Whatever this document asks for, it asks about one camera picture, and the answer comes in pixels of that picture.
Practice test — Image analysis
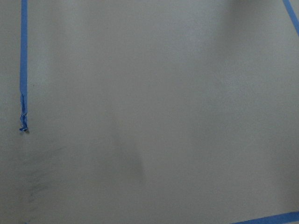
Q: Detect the blue tape line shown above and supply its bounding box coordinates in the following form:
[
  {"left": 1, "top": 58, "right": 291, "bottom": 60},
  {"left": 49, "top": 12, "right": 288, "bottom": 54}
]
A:
[
  {"left": 283, "top": 0, "right": 299, "bottom": 35},
  {"left": 234, "top": 211, "right": 299, "bottom": 224},
  {"left": 19, "top": 0, "right": 28, "bottom": 132}
]

